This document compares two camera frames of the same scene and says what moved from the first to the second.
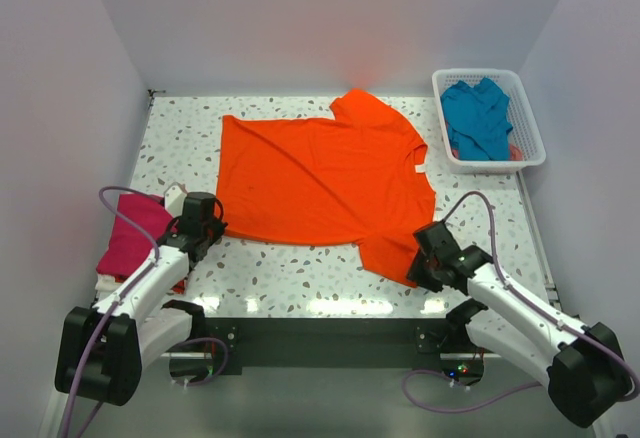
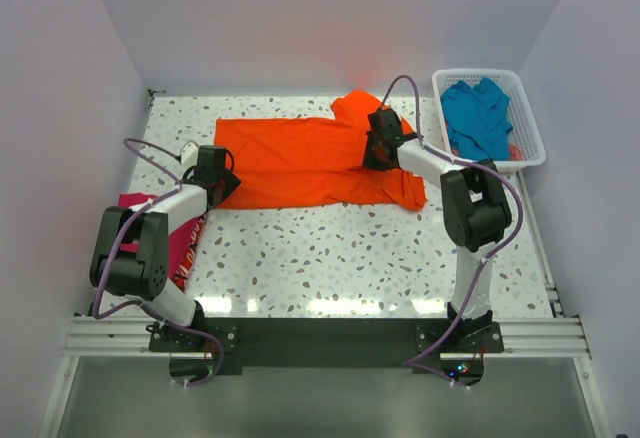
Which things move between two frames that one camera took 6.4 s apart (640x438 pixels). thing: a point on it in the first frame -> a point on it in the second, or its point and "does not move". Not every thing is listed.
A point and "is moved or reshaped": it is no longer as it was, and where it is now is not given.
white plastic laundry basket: x=525 y=133 does not move
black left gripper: x=218 y=229 -> x=232 y=182
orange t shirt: x=353 y=175 is moved or reshaped
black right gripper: x=416 y=275 -> x=368 y=161
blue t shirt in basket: x=477 y=120 does not move
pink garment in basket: x=514 y=153 does not move
